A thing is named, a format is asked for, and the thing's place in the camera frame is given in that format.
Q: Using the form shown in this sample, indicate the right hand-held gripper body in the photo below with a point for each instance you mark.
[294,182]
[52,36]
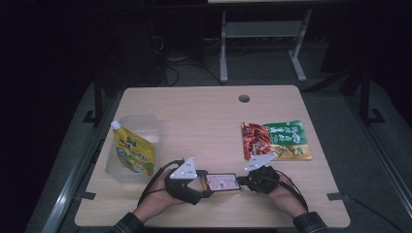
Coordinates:
[264,179]

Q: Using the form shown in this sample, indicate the white metal table frame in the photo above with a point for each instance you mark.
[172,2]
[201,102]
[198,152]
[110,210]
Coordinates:
[262,29]

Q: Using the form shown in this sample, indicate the person's right hand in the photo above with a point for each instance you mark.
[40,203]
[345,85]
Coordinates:
[288,200]

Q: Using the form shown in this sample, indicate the clear plastic bin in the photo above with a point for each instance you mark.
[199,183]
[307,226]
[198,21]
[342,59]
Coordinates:
[145,127]

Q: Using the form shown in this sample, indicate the black table edge clip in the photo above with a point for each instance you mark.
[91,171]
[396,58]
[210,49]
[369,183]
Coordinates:
[87,195]
[337,196]

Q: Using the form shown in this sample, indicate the black metal stand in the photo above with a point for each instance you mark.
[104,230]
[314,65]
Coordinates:
[97,100]
[366,97]

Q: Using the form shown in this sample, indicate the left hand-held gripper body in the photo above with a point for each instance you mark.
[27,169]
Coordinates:
[181,187]

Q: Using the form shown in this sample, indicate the green and red snack packet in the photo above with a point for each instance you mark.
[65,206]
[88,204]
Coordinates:
[278,140]

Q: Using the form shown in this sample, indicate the person's left hand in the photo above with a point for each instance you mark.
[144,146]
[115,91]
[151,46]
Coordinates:
[155,200]

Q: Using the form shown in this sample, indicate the red and yellow box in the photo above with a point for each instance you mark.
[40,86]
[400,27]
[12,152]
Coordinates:
[223,182]

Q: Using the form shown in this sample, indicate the yellow green spout pouch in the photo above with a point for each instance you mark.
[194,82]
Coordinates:
[134,152]

